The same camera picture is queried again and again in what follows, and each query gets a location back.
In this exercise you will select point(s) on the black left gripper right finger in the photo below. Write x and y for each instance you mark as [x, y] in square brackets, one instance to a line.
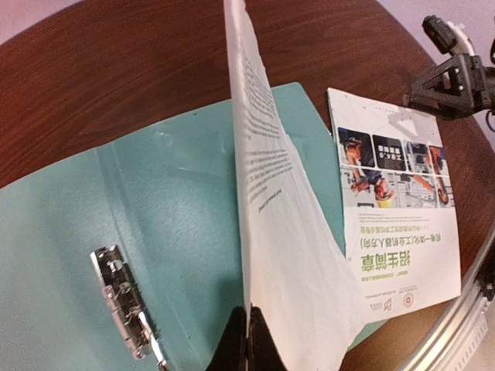
[262, 354]

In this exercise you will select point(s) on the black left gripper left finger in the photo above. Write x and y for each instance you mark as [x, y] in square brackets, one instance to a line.
[230, 353]

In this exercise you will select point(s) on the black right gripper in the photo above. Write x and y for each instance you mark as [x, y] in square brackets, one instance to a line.
[457, 88]

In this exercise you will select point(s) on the white printed text sheets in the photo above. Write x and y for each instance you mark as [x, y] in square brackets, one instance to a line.
[293, 269]

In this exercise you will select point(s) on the teal file folder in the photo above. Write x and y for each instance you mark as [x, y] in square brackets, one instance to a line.
[166, 195]

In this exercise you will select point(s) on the metal folder clip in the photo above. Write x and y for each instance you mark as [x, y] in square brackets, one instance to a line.
[128, 309]

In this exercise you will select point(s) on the colourful printed brochure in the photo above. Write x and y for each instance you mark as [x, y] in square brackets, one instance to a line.
[400, 225]

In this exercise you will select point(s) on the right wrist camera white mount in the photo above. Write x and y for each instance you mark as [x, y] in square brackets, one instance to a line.
[448, 37]

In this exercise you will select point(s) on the aluminium front rail frame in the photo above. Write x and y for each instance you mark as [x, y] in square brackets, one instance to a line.
[461, 328]

